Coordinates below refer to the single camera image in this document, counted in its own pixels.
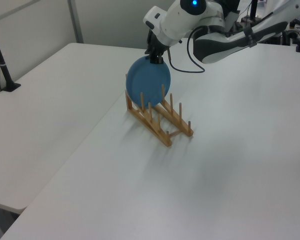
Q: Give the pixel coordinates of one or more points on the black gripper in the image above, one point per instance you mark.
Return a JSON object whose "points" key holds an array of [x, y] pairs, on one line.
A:
{"points": [[155, 46]]}

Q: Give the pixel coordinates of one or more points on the blue round plate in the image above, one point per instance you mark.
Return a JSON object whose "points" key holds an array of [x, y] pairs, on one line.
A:
{"points": [[146, 80]]}

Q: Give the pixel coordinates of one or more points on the black monitor stand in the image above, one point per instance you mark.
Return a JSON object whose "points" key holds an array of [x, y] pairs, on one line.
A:
{"points": [[253, 8]]}

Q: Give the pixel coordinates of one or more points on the black pole stand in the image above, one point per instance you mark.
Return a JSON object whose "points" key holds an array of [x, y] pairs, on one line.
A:
{"points": [[1, 62]]}

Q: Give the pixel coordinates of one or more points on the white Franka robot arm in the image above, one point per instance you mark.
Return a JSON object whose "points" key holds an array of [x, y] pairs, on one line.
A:
{"points": [[180, 20]]}

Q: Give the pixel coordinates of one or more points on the wooden plate rack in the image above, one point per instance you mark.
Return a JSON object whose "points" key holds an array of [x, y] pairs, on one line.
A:
{"points": [[165, 136]]}

